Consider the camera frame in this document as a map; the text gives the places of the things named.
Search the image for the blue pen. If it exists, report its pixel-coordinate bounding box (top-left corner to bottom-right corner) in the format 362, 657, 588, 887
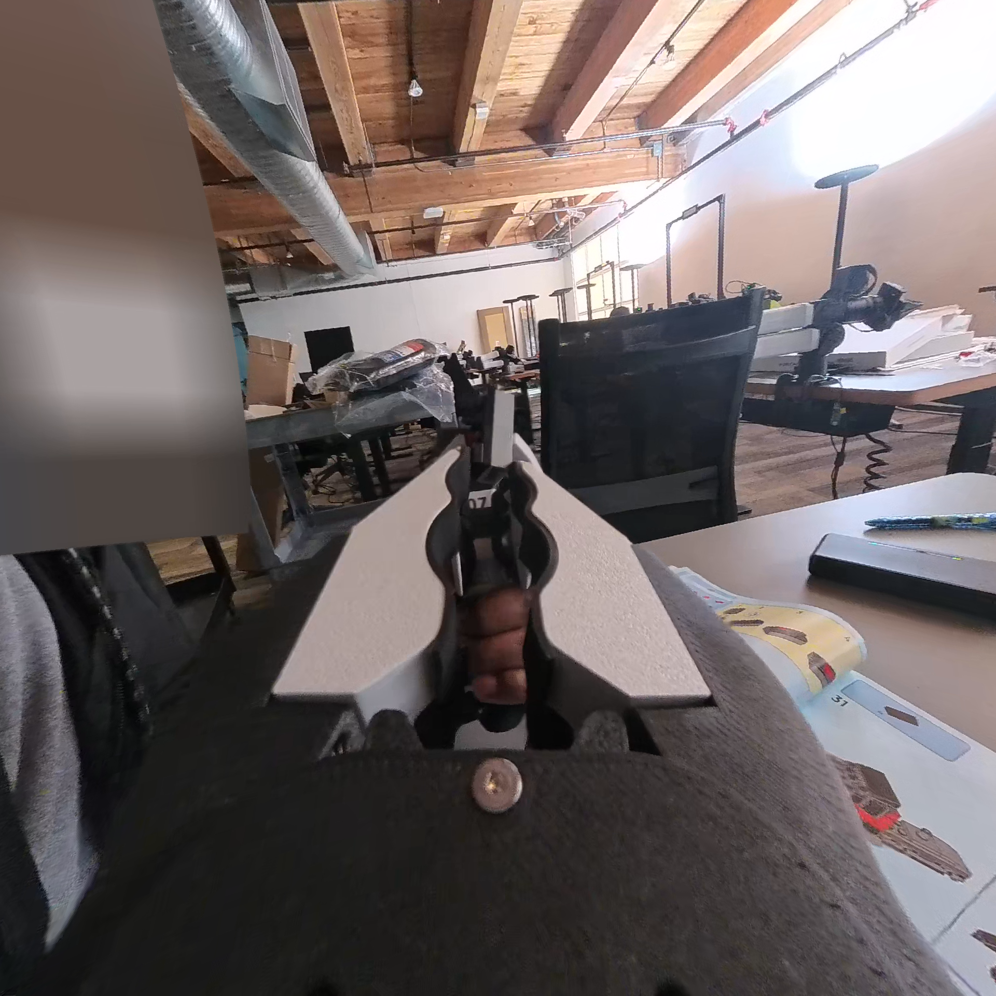
863, 511, 996, 533

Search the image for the person's grey shirt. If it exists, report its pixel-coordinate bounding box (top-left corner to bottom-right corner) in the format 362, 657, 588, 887
0, 554, 104, 955

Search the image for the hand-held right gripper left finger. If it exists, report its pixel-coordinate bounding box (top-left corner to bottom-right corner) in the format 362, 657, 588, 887
270, 445, 472, 725

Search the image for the black mesh office chair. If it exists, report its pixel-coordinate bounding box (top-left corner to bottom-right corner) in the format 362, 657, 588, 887
537, 289, 764, 543

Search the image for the person's left hand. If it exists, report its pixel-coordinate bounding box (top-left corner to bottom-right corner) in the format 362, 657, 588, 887
457, 587, 531, 707

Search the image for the brown desk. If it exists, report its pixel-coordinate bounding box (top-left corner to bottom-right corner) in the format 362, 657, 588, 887
636, 472, 996, 996

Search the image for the silver air duct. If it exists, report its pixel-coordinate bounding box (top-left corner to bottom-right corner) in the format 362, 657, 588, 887
154, 0, 379, 279

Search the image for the stack of white boxes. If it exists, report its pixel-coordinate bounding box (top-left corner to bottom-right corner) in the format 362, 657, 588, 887
753, 303, 975, 373

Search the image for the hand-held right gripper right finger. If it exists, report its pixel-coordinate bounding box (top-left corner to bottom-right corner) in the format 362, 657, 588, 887
510, 459, 712, 721

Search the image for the black power bank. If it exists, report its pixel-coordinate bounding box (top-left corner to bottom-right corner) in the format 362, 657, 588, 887
807, 533, 996, 621

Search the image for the black floor lamp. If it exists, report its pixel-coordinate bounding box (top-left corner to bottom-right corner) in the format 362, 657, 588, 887
814, 164, 879, 275

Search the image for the person's black jacket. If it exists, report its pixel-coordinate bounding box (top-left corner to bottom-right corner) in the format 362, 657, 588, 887
14, 543, 199, 788

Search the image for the black metal frame stand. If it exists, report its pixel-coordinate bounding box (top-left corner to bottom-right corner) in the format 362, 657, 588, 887
664, 194, 726, 309

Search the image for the plastic wrapped dark bundle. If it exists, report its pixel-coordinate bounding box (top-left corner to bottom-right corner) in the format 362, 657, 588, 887
302, 338, 457, 431

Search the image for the black robot arm with camera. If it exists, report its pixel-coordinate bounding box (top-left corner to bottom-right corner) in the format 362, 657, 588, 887
776, 265, 925, 385

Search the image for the silver ceiling pipe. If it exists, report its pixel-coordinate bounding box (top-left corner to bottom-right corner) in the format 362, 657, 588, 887
346, 117, 737, 175

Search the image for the black computer monitor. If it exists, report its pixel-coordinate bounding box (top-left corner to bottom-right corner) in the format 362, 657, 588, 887
302, 328, 355, 376

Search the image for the cardboard box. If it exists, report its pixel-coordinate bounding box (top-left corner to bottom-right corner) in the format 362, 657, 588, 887
244, 335, 298, 411

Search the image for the toy instruction booklet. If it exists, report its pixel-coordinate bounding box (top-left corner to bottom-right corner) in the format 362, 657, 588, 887
671, 566, 996, 996

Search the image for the wooden table with black legs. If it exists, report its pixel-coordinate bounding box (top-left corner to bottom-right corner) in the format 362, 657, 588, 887
741, 354, 996, 478

